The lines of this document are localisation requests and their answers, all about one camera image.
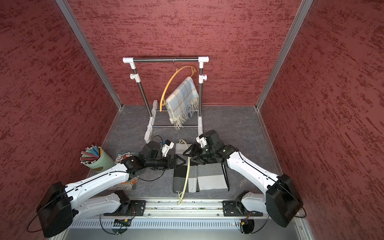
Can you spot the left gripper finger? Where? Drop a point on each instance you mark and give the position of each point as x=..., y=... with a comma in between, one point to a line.
x=182, y=167
x=181, y=158

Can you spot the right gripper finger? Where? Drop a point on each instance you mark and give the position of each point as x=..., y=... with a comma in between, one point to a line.
x=189, y=152
x=196, y=161

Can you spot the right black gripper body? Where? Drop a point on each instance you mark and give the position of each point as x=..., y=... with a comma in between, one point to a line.
x=200, y=152

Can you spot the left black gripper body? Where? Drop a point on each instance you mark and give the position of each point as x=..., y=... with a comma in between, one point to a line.
x=168, y=165

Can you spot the grey black checkered mat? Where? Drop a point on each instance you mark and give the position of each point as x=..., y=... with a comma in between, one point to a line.
x=201, y=177

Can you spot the blue cream plaid scarf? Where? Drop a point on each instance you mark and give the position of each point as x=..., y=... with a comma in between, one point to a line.
x=182, y=103

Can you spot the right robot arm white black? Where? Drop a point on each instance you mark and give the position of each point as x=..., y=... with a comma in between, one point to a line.
x=281, y=200

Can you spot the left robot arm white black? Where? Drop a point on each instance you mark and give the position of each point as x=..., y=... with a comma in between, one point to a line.
x=63, y=204

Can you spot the green cup with straws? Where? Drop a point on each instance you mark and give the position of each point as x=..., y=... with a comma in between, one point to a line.
x=96, y=159

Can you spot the white and steel clothes rack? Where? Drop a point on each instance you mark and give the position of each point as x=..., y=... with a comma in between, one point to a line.
x=157, y=106

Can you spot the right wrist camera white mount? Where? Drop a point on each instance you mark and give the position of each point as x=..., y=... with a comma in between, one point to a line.
x=201, y=141

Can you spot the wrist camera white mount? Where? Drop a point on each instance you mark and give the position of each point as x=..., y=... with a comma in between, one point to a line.
x=201, y=141
x=167, y=146

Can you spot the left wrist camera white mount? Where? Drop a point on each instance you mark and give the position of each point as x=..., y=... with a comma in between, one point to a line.
x=167, y=146

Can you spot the aluminium front rail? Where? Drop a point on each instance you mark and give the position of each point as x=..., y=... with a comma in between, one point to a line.
x=155, y=208

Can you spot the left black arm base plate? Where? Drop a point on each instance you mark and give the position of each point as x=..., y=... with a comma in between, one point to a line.
x=134, y=208

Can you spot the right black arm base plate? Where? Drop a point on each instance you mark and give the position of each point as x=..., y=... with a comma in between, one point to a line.
x=236, y=209

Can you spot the right aluminium corner post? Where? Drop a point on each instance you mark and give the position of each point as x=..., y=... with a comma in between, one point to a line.
x=290, y=37

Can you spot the aluminium corner post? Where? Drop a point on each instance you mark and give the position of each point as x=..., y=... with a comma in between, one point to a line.
x=290, y=37
x=79, y=33

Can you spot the left aluminium corner post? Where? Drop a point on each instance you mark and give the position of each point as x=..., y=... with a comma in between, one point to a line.
x=79, y=33

